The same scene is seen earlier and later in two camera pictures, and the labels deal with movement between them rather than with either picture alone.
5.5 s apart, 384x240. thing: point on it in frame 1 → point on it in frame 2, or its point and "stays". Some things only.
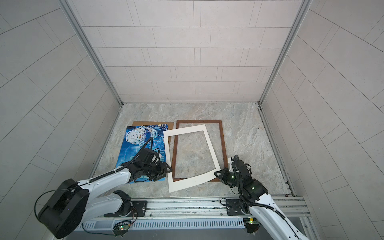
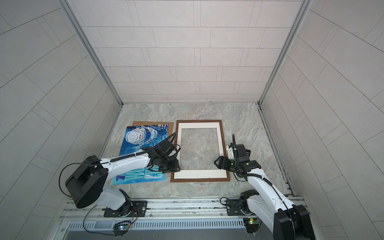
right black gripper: (222, 174) → (222, 158)
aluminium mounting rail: (161, 209) stays
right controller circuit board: (252, 224) stays
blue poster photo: (137, 138) stays
